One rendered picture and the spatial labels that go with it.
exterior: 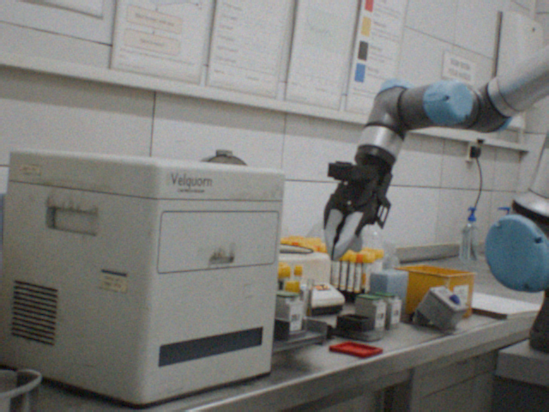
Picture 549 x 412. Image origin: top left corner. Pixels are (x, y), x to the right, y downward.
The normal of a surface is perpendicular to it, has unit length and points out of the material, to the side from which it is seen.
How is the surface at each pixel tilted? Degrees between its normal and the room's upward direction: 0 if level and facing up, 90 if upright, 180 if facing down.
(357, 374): 90
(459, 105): 81
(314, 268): 90
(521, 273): 98
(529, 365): 90
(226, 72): 93
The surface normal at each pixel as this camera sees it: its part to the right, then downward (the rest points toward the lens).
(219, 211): 0.82, 0.10
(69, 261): -0.56, 0.00
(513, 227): -0.79, 0.11
